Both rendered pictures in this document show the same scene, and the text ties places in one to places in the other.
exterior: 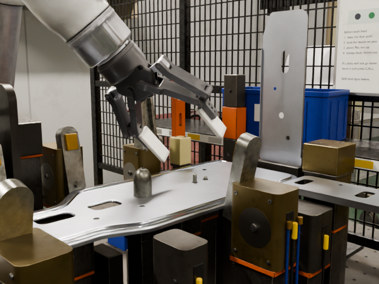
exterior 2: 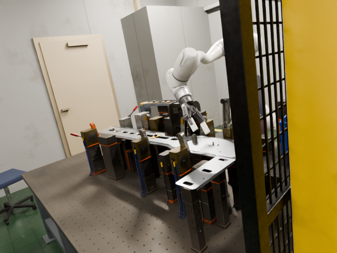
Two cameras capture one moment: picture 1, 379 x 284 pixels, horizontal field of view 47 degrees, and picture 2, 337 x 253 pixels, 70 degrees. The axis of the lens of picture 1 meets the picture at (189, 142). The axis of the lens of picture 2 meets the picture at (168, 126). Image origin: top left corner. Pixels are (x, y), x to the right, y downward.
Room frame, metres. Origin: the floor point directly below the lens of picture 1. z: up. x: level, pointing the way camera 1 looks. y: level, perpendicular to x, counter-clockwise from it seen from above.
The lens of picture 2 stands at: (0.64, -1.22, 1.44)
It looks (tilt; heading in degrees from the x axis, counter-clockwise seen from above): 14 degrees down; 92
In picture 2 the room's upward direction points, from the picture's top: 10 degrees counter-clockwise
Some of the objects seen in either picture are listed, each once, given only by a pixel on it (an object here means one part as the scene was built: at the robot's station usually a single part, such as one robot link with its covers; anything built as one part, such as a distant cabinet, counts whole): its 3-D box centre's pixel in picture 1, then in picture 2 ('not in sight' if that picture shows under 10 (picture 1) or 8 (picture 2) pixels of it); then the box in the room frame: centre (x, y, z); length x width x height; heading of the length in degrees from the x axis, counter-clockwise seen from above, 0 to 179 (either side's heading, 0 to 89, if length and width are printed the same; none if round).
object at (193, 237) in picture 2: not in sight; (194, 218); (0.65, -0.38, 0.84); 0.05 x 0.05 x 0.29; 44
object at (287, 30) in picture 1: (281, 88); (257, 115); (0.99, -0.21, 1.17); 0.12 x 0.01 x 0.34; 44
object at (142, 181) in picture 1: (142, 185); (194, 139); (0.73, 0.08, 1.02); 0.03 x 0.03 x 0.07
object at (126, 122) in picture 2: not in sight; (130, 137); (0.21, 0.87, 0.88); 0.12 x 0.07 x 0.36; 44
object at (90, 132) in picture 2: not in sight; (92, 151); (-0.06, 0.61, 0.88); 0.14 x 0.09 x 0.36; 44
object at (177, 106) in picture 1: (178, 182); not in sight; (1.00, 0.03, 0.95); 0.03 x 0.01 x 0.50; 134
